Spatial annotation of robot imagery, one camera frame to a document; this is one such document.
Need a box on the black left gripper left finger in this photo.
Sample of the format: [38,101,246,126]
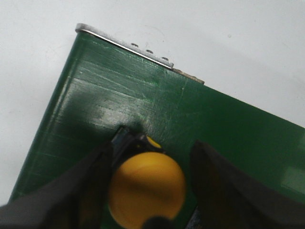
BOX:
[0,143,113,229]

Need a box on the yellow mushroom push button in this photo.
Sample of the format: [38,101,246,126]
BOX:
[108,126,186,229]

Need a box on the green conveyor belt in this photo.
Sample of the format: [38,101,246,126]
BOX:
[9,32,305,229]

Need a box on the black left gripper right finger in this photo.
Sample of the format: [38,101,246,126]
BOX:
[190,141,305,229]

